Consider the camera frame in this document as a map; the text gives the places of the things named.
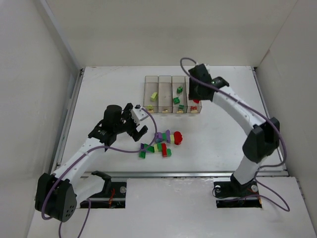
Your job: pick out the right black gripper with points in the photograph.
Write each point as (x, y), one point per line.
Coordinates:
(196, 89)

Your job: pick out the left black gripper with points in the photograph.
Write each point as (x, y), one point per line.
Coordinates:
(131, 123)

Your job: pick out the green square lego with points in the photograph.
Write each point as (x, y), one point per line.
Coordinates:
(179, 89)
(176, 100)

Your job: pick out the purple lime lego cluster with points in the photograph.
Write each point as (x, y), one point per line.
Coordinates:
(166, 136)

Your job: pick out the red green lego stack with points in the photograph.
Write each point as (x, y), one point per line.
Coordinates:
(162, 147)

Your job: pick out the red round lego stack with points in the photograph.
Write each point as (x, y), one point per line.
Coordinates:
(177, 138)

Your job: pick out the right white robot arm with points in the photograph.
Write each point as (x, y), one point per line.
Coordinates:
(262, 139)

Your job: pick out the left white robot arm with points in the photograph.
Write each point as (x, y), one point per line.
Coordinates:
(62, 191)

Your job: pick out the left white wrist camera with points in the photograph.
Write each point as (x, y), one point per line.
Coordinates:
(138, 114)

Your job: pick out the aluminium rail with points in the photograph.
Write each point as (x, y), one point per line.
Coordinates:
(282, 173)

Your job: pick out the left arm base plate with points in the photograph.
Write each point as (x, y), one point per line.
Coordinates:
(112, 196)

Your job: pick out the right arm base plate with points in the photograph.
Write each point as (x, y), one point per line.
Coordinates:
(229, 196)

